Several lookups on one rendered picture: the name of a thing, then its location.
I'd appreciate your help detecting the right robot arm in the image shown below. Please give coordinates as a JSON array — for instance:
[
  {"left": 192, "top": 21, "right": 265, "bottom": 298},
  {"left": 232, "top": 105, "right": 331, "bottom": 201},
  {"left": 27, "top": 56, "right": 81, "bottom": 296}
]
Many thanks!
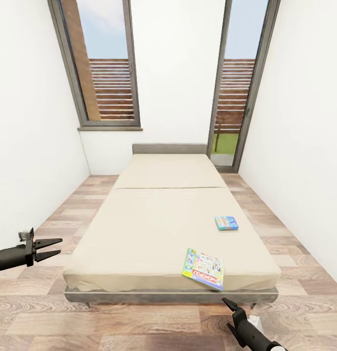
[{"left": 222, "top": 298, "right": 287, "bottom": 351}]

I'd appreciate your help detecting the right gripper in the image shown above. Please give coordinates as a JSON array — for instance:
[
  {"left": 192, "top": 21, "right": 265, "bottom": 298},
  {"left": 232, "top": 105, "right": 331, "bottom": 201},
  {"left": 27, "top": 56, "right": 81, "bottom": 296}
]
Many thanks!
[{"left": 222, "top": 298, "right": 261, "bottom": 351}]

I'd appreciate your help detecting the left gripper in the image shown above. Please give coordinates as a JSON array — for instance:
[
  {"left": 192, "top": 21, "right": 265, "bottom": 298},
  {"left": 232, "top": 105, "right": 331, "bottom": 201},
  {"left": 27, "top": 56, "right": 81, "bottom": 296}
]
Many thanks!
[{"left": 0, "top": 238, "right": 63, "bottom": 271}]

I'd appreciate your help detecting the board game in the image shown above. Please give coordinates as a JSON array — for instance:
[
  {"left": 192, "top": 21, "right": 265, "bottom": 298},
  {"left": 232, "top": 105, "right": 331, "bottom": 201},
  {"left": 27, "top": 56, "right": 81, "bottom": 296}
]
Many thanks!
[
  {"left": 182, "top": 249, "right": 224, "bottom": 291},
  {"left": 214, "top": 216, "right": 239, "bottom": 230}
]

